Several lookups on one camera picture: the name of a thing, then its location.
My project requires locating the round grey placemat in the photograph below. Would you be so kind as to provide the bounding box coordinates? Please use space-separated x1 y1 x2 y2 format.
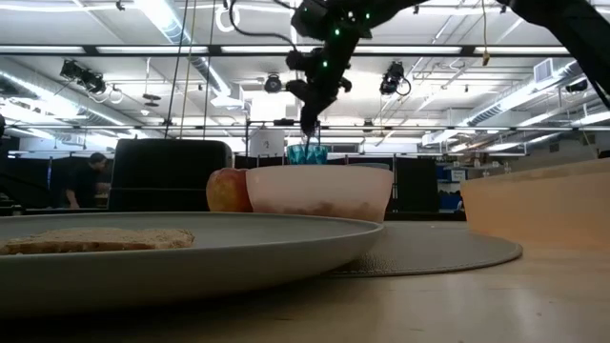
328 219 524 278

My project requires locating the black room partition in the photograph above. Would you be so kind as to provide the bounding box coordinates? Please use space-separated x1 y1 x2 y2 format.
396 156 440 213

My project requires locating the standing person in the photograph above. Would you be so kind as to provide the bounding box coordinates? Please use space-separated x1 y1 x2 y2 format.
65 151 110 210

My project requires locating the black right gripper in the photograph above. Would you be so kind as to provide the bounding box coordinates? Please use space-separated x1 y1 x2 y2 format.
284 41 355 153

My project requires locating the white board on rack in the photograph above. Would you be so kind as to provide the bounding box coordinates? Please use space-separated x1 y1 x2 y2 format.
248 129 286 158

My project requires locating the white hanging ring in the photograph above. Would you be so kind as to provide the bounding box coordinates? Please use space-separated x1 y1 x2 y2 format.
214 3 241 33

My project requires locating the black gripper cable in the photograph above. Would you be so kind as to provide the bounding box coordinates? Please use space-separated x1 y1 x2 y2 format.
228 0 300 51

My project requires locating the grey dinner plate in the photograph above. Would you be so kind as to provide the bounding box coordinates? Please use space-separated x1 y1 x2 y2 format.
0 212 385 318

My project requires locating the pink plastic bowl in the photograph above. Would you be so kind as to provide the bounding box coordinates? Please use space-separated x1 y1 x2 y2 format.
245 165 396 224

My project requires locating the brown bread slice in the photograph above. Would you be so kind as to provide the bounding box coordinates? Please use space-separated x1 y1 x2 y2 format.
0 227 196 256

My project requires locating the red yellow apple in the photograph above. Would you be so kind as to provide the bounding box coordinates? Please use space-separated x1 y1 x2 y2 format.
205 167 254 213

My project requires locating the teal faceted plastic tumbler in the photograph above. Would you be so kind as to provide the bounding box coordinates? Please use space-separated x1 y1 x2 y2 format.
286 143 330 167

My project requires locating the black toaster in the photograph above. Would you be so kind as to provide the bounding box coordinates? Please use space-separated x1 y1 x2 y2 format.
108 138 234 213

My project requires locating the black ceiling light cluster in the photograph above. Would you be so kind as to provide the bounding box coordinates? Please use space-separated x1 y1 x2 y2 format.
60 61 107 94

